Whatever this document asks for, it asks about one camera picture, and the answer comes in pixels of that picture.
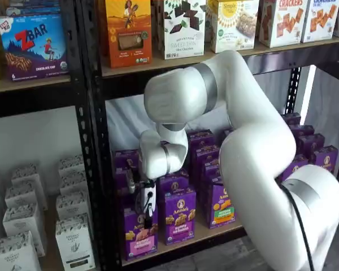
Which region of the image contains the white yellow almond bar box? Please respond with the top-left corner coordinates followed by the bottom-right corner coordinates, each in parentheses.
top-left (206, 0), bottom-right (256, 54)

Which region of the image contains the black camera cable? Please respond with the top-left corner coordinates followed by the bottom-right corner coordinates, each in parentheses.
top-left (134, 180), bottom-right (157, 218)

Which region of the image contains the white organic tea box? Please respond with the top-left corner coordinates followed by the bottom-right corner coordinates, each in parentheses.
top-left (58, 154), bottom-right (86, 177)
top-left (55, 214), bottom-right (95, 270)
top-left (0, 231), bottom-right (42, 271)
top-left (59, 170), bottom-right (87, 196)
top-left (2, 203), bottom-right (47, 256)
top-left (56, 189), bottom-right (90, 221)
top-left (5, 184), bottom-right (45, 211)
top-left (11, 163), bottom-right (49, 210)

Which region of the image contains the blue snack box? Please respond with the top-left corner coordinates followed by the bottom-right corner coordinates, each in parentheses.
top-left (5, 0), bottom-right (62, 16)

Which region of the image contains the purple box green patch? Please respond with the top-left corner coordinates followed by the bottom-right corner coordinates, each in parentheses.
top-left (206, 182), bottom-right (236, 230)

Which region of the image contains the orange cracker box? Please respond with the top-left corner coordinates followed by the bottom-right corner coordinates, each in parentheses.
top-left (98, 0), bottom-right (153, 69)

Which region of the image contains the white orange crackers box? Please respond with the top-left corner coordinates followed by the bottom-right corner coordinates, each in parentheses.
top-left (258, 0), bottom-right (305, 49)
top-left (300, 0), bottom-right (339, 44)

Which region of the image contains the white Sweet Thins box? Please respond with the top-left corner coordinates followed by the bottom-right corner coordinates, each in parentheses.
top-left (158, 0), bottom-right (207, 60)

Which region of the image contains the white backdrop cloth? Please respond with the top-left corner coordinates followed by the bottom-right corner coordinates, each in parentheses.
top-left (105, 64), bottom-right (339, 159)

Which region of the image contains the purple box pink patch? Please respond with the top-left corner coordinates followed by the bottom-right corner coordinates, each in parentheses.
top-left (123, 202), bottom-right (159, 261)

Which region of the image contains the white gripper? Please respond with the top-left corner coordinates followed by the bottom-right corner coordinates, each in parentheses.
top-left (140, 180), bottom-right (158, 230)

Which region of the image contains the purple Zbar snack box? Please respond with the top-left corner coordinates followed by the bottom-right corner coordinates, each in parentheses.
top-left (0, 14), bottom-right (70, 82)

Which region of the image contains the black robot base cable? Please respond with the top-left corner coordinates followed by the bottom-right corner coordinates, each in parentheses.
top-left (282, 183), bottom-right (315, 271)

